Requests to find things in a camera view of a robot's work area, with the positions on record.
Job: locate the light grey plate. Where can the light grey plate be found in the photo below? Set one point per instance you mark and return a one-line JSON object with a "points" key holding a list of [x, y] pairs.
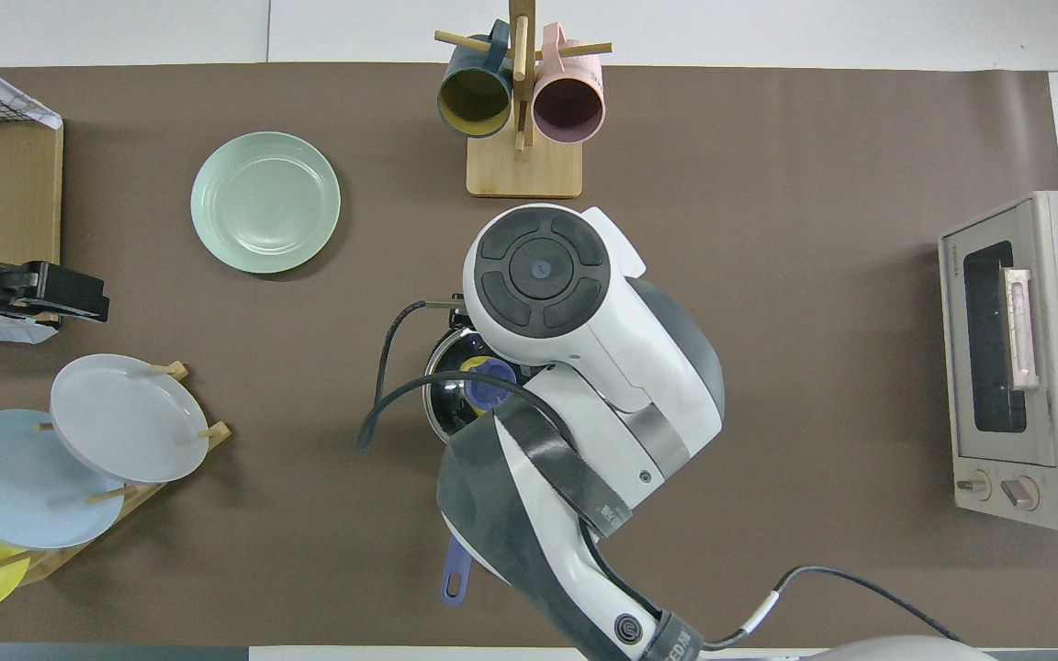
{"points": [[125, 418]]}

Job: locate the pink ribbed mug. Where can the pink ribbed mug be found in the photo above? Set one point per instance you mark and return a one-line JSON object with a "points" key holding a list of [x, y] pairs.
{"points": [[568, 106]]}

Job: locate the brown paper table mat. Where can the brown paper table mat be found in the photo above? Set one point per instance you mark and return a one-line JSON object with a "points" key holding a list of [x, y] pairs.
{"points": [[814, 275]]}

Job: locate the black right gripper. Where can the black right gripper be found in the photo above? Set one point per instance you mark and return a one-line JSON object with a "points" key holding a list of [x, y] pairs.
{"points": [[460, 319]]}

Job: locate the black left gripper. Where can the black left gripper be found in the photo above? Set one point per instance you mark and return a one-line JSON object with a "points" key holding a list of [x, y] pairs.
{"points": [[33, 292]]}

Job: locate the yellow potato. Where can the yellow potato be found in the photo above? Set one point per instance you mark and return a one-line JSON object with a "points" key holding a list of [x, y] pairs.
{"points": [[471, 364]]}

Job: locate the glass lid blue knob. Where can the glass lid blue knob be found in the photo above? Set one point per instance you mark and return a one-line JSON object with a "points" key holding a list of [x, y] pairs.
{"points": [[446, 404]]}

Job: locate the pale green plate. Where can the pale green plate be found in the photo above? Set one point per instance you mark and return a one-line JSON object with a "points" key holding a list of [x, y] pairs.
{"points": [[263, 202]]}

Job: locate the light blue plate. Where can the light blue plate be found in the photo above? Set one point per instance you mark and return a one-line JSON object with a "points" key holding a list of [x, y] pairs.
{"points": [[15, 487]]}

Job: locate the wooden board shelf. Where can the wooden board shelf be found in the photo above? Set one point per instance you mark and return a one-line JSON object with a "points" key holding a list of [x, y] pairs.
{"points": [[15, 193]]}

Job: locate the dark teal mug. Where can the dark teal mug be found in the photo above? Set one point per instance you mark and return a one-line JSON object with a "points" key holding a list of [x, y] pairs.
{"points": [[474, 101]]}

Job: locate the wooden mug tree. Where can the wooden mug tree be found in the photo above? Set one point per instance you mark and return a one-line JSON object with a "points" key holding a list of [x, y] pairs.
{"points": [[524, 174]]}

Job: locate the wooden plate rack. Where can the wooden plate rack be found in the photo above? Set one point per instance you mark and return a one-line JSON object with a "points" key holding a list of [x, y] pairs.
{"points": [[42, 567]]}

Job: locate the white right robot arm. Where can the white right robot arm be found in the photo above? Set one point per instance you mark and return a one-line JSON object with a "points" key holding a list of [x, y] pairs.
{"points": [[584, 367]]}

